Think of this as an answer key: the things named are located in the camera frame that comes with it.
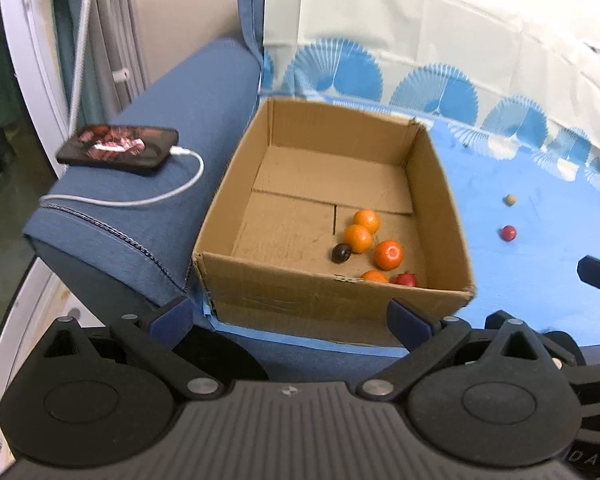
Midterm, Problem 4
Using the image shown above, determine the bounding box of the blue fabric sofa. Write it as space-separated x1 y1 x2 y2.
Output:
22 0 412 384

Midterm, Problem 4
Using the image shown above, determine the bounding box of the black smartphone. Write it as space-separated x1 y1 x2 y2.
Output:
55 123 180 177

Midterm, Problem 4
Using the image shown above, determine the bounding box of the white door frame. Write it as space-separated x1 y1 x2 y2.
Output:
0 0 89 480

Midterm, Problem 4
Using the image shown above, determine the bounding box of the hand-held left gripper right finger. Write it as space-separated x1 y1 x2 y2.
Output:
355 297 557 401

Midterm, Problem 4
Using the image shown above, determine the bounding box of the blue fan-patterned sofa cover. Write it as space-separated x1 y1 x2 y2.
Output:
200 0 600 359

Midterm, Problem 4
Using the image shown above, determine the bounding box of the white charging cable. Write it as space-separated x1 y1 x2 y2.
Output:
38 145 205 209

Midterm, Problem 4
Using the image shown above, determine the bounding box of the brown cardboard box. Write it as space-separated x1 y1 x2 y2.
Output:
191 97 477 349

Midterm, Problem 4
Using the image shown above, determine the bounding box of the grey curtain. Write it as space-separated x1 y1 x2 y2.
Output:
50 0 149 127

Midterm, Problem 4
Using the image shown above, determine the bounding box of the braided steamer cord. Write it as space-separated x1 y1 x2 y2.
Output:
67 0 92 134

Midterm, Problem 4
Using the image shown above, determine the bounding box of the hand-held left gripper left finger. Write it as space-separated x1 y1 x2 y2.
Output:
41 296 225 401

